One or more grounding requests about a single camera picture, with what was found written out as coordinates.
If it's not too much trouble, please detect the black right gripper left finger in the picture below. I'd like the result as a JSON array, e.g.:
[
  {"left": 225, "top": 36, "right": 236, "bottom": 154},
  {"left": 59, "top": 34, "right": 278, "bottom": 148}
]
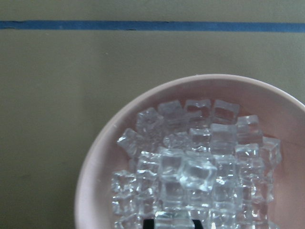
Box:
[{"left": 142, "top": 219, "right": 155, "bottom": 229}]

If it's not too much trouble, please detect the clear ice cube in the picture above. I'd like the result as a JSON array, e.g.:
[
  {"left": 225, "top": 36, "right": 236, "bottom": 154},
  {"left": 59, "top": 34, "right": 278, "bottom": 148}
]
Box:
[{"left": 154, "top": 210, "right": 195, "bottom": 229}]

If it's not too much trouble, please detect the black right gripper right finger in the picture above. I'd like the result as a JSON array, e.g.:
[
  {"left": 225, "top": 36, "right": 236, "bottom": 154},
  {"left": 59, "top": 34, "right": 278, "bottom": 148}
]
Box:
[{"left": 193, "top": 219, "right": 204, "bottom": 229}]

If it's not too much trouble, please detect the pink bowl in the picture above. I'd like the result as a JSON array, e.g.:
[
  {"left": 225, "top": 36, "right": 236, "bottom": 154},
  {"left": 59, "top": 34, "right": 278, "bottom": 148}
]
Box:
[{"left": 74, "top": 74, "right": 305, "bottom": 229}]

